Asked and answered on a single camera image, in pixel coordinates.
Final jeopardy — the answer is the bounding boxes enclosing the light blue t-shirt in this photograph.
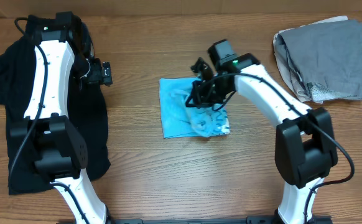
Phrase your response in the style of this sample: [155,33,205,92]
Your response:
[159,78,230,139]

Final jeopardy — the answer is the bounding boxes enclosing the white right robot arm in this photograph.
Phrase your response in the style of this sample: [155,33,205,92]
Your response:
[185,54,338,223]

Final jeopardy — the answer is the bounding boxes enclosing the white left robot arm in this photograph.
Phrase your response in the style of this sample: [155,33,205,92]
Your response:
[8,11,114,223]

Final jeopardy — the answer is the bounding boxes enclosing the black shirt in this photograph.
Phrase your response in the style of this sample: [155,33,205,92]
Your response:
[0,15,111,180]

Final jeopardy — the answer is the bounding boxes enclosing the grey folded shorts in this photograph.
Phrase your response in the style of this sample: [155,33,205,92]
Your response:
[279,17,362,103]

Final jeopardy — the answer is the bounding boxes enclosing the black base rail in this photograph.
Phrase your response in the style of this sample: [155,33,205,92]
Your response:
[56,214,333,224]

